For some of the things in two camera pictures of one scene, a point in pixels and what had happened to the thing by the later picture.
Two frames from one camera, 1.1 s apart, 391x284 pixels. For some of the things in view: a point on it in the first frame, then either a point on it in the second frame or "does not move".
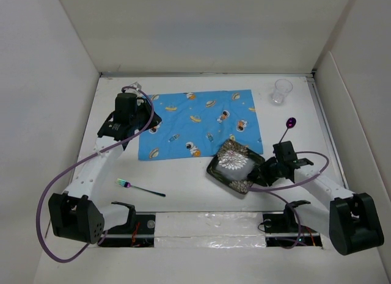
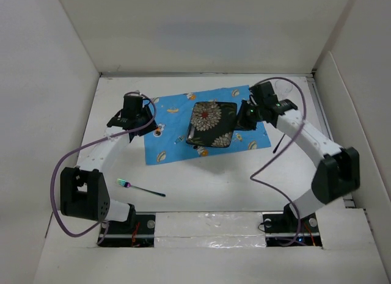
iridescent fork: (127, 184) does not move
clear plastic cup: (281, 88) does not move
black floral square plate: (233, 163) → (212, 124)
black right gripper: (265, 179) → (241, 123)
